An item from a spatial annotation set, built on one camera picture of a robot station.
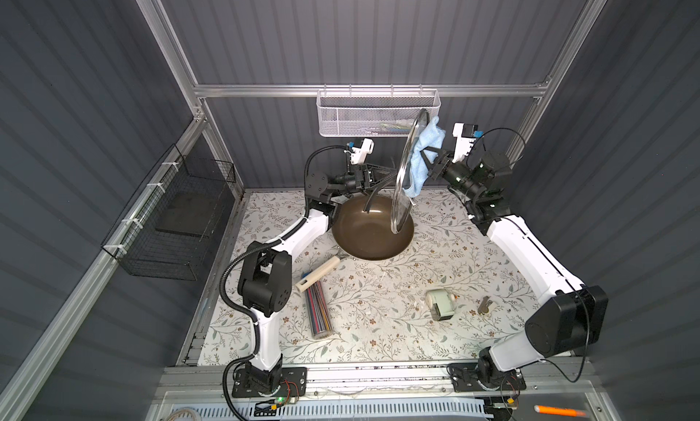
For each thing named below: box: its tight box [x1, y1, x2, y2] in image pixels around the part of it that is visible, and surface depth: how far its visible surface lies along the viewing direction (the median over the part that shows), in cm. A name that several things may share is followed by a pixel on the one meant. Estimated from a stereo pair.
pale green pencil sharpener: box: [425, 288, 455, 322], surface depth 86 cm
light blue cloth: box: [402, 115, 446, 199], surface depth 69 cm
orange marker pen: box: [534, 404, 588, 419], surface depth 71 cm
